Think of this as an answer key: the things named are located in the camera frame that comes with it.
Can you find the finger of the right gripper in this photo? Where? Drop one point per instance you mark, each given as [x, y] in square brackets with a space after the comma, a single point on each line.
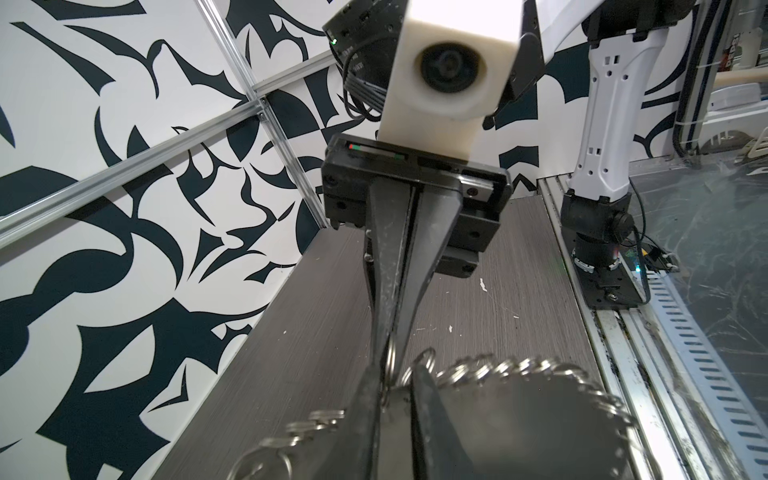
[436, 213]
[389, 224]

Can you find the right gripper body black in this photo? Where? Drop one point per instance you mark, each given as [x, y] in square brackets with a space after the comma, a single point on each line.
[352, 163]

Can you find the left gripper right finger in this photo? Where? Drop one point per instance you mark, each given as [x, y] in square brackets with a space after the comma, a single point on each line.
[436, 450]

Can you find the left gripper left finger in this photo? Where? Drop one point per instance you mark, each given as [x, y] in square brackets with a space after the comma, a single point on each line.
[355, 451]

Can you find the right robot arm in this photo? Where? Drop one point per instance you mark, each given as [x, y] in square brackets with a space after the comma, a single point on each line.
[625, 39]

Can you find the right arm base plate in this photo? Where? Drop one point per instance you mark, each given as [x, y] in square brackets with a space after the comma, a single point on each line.
[604, 278]

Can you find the white slotted cable duct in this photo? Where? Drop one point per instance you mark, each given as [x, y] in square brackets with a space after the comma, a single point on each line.
[733, 431]

